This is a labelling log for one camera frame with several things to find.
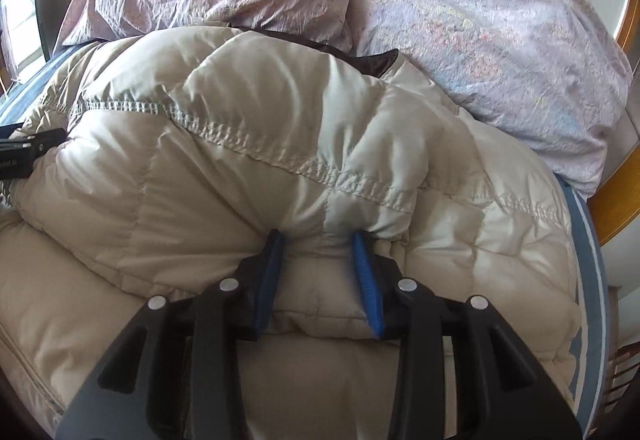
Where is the beige down jacket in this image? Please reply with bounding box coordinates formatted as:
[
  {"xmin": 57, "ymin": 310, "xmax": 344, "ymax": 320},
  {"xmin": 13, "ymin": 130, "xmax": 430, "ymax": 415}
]
[{"xmin": 0, "ymin": 25, "xmax": 583, "ymax": 440}]

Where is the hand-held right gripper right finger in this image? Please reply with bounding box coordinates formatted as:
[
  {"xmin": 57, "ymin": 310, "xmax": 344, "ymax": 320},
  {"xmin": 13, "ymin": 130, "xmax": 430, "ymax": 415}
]
[{"xmin": 351, "ymin": 232, "xmax": 584, "ymax": 440}]

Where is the window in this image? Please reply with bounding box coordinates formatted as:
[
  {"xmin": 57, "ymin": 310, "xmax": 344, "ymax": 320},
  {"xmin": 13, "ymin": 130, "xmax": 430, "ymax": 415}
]
[{"xmin": 0, "ymin": 0, "xmax": 43, "ymax": 86}]

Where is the pink floral pillow right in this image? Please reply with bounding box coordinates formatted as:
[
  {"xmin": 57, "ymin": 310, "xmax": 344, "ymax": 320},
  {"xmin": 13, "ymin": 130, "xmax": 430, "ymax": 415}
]
[{"xmin": 55, "ymin": 0, "xmax": 636, "ymax": 201}]

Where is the blue striped bed sheet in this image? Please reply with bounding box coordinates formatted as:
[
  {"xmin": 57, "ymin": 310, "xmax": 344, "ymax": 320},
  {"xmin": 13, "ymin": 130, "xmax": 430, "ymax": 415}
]
[{"xmin": 0, "ymin": 45, "xmax": 610, "ymax": 440}]

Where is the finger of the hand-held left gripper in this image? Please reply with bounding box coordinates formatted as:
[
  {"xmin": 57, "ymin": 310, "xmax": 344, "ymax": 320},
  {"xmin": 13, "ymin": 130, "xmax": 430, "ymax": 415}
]
[{"xmin": 0, "ymin": 128, "xmax": 69, "ymax": 155}]

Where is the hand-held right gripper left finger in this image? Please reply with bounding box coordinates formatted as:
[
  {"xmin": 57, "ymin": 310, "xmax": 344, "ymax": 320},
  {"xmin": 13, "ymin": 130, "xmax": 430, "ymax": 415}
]
[{"xmin": 55, "ymin": 229, "xmax": 287, "ymax": 440}]

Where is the dark wooden furniture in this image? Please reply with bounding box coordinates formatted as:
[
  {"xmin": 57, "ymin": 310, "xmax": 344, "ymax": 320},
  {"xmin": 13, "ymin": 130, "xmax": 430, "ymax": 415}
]
[{"xmin": 606, "ymin": 342, "xmax": 640, "ymax": 423}]

